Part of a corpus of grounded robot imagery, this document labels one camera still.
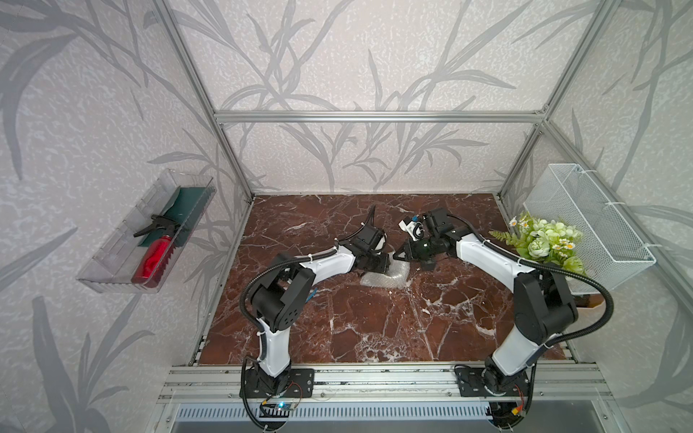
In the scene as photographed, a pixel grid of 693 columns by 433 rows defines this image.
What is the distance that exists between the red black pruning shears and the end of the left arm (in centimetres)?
41

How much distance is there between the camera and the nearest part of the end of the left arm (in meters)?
0.72

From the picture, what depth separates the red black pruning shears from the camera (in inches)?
22.2

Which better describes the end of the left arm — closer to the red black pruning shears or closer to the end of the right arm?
the end of the right arm
